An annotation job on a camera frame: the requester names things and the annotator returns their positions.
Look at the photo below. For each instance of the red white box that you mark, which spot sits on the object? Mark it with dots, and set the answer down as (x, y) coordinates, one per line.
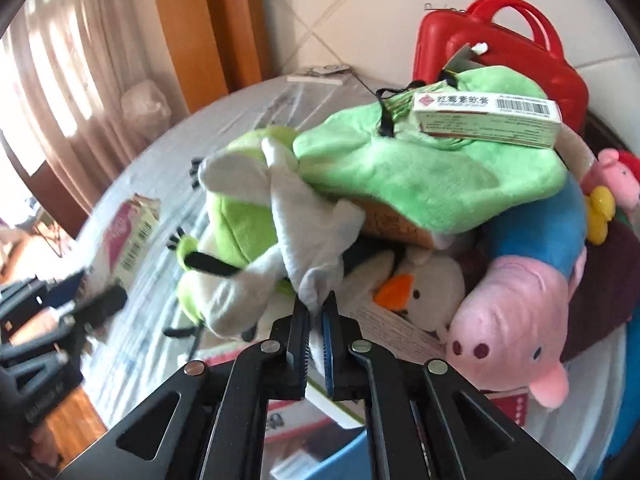
(510, 405)

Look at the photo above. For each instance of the yellow plush toy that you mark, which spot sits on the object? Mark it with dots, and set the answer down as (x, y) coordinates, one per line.
(600, 210)

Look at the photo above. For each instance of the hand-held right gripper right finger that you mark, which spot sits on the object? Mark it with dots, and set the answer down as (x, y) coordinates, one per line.
(328, 350)

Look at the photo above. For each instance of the white covered desktop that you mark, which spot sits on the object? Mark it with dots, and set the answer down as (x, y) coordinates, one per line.
(240, 110)

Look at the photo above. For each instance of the pink white box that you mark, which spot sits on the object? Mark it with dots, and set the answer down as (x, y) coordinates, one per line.
(125, 235)

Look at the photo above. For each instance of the clear plastic bag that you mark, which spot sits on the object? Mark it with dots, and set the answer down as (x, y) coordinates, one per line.
(145, 102)

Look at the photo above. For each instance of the wooden door frame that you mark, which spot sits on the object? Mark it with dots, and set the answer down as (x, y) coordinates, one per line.
(200, 20)

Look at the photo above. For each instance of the white printed paper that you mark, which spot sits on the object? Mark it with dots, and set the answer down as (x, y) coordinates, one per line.
(395, 332)

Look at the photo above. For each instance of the pink pig plush blue body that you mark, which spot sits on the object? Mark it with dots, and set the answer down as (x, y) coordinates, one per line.
(505, 305)

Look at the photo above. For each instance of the blue plastic bin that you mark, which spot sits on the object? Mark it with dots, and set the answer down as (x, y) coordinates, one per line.
(345, 455)

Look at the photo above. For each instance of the white green medicine box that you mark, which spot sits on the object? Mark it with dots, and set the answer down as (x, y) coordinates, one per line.
(480, 120)

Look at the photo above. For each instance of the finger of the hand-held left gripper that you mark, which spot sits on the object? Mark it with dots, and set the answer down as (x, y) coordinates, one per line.
(102, 305)
(67, 287)

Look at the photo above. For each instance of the red plastic carry case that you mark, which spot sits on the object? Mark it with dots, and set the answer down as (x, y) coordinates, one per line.
(500, 40)

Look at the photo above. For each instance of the brown cardboard box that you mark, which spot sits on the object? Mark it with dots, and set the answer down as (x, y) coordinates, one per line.
(390, 222)

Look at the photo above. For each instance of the beige curtain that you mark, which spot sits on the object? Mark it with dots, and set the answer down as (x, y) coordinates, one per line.
(75, 60)

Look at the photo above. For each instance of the small pink pig plush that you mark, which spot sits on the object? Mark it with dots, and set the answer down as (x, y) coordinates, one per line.
(617, 172)

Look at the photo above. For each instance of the light green plush toy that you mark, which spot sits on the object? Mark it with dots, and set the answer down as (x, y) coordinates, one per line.
(400, 175)

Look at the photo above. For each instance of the white slim box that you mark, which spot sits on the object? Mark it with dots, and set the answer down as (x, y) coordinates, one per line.
(315, 79)

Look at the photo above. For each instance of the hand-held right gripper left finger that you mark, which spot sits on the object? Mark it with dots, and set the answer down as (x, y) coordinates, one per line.
(301, 355)

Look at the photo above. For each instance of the green white plush toy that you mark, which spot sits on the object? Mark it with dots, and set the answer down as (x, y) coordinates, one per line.
(235, 230)

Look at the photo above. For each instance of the white printed box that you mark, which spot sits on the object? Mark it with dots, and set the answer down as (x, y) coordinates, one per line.
(300, 420)

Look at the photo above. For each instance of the dark maroon cloth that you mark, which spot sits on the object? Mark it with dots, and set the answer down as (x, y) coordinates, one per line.
(605, 300)

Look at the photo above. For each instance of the white penguin plush toy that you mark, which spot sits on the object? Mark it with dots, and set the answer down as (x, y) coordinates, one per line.
(430, 285)

